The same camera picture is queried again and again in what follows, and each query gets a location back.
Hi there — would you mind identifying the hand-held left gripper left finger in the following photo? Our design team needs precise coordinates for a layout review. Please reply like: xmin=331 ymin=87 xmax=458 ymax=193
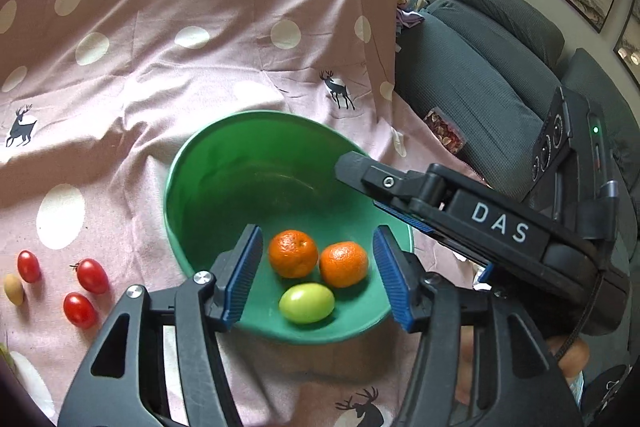
xmin=56 ymin=223 xmax=265 ymax=427

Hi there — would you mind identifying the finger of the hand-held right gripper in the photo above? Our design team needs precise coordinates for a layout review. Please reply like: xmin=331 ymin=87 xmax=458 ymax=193
xmin=335 ymin=151 xmax=457 ymax=214
xmin=372 ymin=201 xmax=496 ymax=283

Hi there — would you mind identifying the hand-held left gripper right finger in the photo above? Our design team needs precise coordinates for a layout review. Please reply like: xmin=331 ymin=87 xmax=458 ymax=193
xmin=371 ymin=225 xmax=585 ymax=427

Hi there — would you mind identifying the orange mandarin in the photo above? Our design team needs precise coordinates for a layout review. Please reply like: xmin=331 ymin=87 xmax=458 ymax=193
xmin=319 ymin=241 xmax=369 ymax=289
xmin=268 ymin=230 xmax=319 ymax=279

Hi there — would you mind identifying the green bowl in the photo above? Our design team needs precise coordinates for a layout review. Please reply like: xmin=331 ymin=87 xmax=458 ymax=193
xmin=163 ymin=110 xmax=416 ymax=345

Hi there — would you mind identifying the red cherry tomato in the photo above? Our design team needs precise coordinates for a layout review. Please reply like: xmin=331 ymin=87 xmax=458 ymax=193
xmin=63 ymin=292 xmax=99 ymax=330
xmin=75 ymin=258 xmax=110 ymax=295
xmin=17 ymin=250 xmax=42 ymax=284

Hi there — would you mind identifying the person's right hand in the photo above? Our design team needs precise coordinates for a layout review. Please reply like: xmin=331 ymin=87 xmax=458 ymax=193
xmin=546 ymin=337 xmax=590 ymax=378

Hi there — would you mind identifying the red snack packet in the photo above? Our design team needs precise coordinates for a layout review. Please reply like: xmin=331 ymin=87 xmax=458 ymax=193
xmin=424 ymin=107 xmax=468 ymax=156

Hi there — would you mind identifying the grey sofa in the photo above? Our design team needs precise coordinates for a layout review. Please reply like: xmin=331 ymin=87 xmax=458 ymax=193
xmin=395 ymin=0 xmax=640 ymax=218

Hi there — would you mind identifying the colourful crumpled cloth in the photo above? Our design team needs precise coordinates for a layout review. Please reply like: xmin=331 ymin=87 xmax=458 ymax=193
xmin=395 ymin=0 xmax=426 ymax=30

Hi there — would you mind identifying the pink polka dot blanket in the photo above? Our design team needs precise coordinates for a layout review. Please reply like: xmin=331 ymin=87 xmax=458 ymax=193
xmin=0 ymin=0 xmax=488 ymax=427

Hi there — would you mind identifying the black cable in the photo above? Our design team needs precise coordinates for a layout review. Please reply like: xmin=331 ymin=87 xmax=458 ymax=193
xmin=552 ymin=277 xmax=608 ymax=360

